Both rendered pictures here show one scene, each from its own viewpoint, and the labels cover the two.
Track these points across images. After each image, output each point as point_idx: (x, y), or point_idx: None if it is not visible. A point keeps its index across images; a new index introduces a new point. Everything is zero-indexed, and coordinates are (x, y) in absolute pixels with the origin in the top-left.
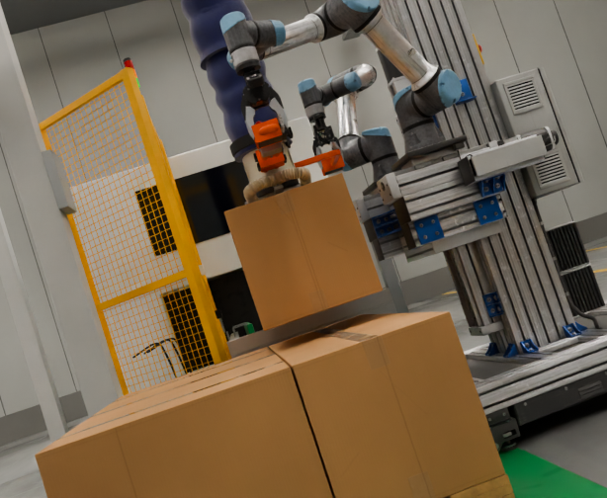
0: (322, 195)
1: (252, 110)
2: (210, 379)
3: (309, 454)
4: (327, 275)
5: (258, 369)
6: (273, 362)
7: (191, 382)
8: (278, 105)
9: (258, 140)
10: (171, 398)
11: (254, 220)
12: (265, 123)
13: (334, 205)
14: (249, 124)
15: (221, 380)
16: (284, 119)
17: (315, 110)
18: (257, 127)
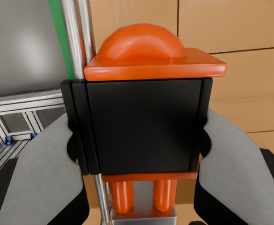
0: (89, 189)
1: (220, 188)
2: (229, 63)
3: None
4: None
5: (198, 6)
6: (184, 27)
7: (238, 96)
8: (24, 176)
9: (190, 48)
10: (266, 3)
11: (186, 181)
12: (149, 62)
13: (82, 175)
14: (229, 126)
15: (226, 11)
16: (56, 120)
17: None
18: (193, 59)
